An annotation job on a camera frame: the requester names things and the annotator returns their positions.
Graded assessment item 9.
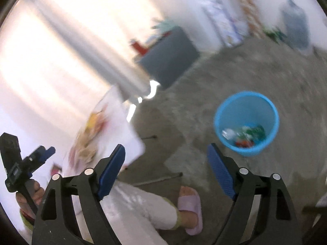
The purple slipper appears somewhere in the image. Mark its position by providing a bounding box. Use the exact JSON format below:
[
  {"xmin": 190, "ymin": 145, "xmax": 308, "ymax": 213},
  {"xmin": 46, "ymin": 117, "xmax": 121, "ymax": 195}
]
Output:
[{"xmin": 177, "ymin": 186, "xmax": 203, "ymax": 236}]

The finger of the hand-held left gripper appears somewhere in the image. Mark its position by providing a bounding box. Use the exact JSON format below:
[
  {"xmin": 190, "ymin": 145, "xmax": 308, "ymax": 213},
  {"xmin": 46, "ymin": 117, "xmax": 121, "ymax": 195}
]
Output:
[{"xmin": 23, "ymin": 146, "xmax": 56, "ymax": 169}]

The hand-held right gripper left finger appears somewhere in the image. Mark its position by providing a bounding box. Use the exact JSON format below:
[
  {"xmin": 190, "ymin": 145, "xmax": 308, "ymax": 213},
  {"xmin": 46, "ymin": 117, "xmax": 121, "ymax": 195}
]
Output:
[{"xmin": 32, "ymin": 144, "xmax": 126, "ymax": 245}]

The large water jug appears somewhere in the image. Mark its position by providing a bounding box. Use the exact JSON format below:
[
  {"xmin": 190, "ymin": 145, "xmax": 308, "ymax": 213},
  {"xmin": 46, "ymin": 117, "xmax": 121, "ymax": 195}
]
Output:
[{"xmin": 280, "ymin": 0, "xmax": 312, "ymax": 51}]

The person's left hand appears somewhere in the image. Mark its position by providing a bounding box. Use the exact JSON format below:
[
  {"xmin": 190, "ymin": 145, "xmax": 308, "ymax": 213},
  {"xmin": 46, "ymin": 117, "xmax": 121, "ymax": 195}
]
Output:
[{"xmin": 16, "ymin": 180, "xmax": 45, "ymax": 217}]

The red wrapper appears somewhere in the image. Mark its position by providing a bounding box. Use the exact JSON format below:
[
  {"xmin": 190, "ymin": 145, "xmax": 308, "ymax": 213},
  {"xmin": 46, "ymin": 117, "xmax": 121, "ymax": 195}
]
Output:
[{"xmin": 235, "ymin": 139, "xmax": 256, "ymax": 147}]

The blue plastic waste bin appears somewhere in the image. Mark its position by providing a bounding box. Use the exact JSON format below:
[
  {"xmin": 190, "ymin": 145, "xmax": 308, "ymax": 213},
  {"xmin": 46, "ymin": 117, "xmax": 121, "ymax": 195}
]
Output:
[{"xmin": 214, "ymin": 90, "xmax": 280, "ymax": 158}]

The grey cabinet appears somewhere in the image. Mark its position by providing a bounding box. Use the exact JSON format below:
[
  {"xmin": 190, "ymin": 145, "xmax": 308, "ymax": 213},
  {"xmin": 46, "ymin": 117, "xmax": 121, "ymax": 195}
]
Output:
[{"xmin": 134, "ymin": 26, "xmax": 200, "ymax": 90}]

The blue and white box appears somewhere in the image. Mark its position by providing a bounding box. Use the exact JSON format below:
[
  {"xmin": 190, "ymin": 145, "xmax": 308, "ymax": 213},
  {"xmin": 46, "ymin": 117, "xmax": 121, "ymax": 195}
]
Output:
[{"xmin": 202, "ymin": 0, "xmax": 249, "ymax": 48}]

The green snack packet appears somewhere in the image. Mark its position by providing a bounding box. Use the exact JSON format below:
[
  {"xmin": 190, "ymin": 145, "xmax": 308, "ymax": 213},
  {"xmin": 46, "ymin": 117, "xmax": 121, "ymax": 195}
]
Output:
[{"xmin": 241, "ymin": 125, "xmax": 266, "ymax": 142}]

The clear plastic wrapper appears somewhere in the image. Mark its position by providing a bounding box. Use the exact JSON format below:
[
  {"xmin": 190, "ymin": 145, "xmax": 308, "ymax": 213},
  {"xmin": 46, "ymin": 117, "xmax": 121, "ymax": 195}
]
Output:
[{"xmin": 222, "ymin": 129, "xmax": 241, "ymax": 141}]

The red bottle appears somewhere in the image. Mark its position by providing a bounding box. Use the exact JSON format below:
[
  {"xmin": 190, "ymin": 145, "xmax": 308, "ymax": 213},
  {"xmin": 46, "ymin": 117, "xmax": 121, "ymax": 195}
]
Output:
[{"xmin": 130, "ymin": 39, "xmax": 149, "ymax": 55}]

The pale curtain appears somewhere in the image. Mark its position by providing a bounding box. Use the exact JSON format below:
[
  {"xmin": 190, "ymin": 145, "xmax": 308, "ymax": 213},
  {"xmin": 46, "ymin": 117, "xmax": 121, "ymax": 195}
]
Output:
[{"xmin": 0, "ymin": 0, "xmax": 164, "ymax": 143}]

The person's leg in white pants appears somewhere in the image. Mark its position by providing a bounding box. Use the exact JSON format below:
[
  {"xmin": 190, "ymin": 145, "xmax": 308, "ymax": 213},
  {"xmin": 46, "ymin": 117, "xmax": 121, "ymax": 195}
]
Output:
[{"xmin": 74, "ymin": 181, "xmax": 179, "ymax": 245}]

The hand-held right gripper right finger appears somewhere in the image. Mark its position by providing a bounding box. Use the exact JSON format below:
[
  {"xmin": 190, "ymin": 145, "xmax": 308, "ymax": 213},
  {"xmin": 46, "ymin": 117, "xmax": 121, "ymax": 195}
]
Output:
[{"xmin": 207, "ymin": 143, "xmax": 303, "ymax": 245}]

